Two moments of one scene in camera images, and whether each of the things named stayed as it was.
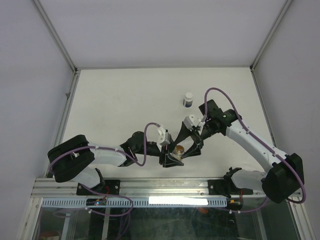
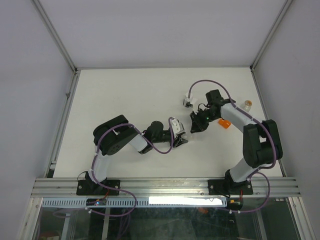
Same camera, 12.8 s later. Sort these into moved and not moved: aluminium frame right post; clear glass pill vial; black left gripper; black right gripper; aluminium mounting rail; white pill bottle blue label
Moved: clear glass pill vial; black right gripper; black left gripper
Not moved: white pill bottle blue label; aluminium mounting rail; aluminium frame right post
